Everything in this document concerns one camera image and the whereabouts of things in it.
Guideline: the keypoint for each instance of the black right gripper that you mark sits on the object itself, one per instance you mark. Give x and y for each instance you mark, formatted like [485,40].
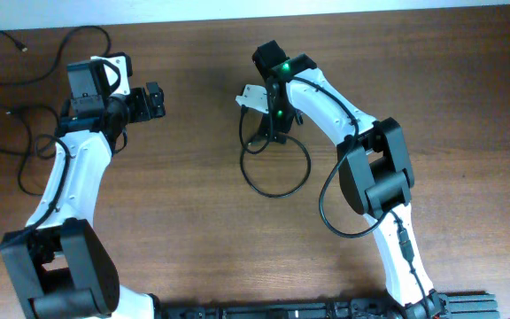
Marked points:
[282,124]

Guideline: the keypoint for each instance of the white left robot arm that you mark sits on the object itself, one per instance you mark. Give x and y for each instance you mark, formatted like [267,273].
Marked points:
[57,264]

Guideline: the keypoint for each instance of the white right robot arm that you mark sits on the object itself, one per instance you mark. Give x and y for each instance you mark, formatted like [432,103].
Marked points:
[373,166]

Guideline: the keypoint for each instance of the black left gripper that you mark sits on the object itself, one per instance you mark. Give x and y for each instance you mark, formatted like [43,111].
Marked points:
[142,113]

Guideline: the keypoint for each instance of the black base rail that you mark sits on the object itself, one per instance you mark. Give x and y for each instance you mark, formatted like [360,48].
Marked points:
[326,310]

